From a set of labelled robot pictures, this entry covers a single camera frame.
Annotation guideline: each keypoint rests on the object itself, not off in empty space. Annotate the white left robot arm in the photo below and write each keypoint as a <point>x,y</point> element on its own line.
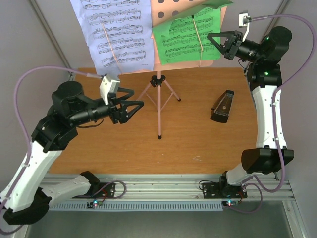
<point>27,202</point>

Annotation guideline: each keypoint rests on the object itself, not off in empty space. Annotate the left controller board with LEDs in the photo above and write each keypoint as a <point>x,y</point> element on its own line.
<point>94,204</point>

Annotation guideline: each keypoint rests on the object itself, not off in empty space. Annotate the pink music stand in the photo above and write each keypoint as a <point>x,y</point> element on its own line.
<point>162,11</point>

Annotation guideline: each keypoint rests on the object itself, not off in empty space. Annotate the green sheet music page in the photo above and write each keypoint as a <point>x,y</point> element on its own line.
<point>183,38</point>

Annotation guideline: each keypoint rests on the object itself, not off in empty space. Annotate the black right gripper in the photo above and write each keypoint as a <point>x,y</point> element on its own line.
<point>234,45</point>

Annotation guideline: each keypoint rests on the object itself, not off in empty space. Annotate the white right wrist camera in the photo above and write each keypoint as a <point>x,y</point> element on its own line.
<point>244,22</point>

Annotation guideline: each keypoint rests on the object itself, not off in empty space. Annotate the controller board with leds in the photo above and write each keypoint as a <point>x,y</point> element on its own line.
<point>94,204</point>
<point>230,203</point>

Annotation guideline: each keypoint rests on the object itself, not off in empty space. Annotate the white sheet music page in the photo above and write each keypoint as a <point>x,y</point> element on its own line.
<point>118,34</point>

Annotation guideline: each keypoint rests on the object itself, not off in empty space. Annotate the aluminium left corner post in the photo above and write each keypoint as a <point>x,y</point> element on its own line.
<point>49,32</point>

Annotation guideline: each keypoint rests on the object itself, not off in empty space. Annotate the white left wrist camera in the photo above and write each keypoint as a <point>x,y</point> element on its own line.
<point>109,85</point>

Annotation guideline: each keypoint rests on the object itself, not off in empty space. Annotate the grey slotted cable duct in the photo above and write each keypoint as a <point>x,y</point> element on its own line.
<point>141,206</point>

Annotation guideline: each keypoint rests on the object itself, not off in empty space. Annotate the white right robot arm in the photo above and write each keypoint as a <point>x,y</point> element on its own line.
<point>271,153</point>

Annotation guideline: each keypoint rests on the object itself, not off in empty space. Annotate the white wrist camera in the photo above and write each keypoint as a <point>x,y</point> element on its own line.
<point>244,22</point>
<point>109,85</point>

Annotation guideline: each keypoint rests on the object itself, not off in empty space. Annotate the black metronome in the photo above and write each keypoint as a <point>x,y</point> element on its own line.
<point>221,108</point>

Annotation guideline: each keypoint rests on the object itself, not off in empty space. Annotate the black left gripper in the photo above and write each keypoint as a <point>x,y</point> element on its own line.
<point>122,115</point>

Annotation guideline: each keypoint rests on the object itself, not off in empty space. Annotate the aluminium mounting rail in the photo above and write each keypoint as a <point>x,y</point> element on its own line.
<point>173,187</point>

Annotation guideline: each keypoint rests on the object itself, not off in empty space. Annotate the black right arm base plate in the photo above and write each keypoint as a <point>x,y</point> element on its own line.
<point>213,191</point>

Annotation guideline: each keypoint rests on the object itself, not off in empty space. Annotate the right controller board with LEDs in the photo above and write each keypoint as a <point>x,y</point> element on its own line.
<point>230,203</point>

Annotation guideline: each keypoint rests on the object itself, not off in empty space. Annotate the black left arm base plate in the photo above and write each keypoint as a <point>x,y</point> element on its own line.
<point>104,190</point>

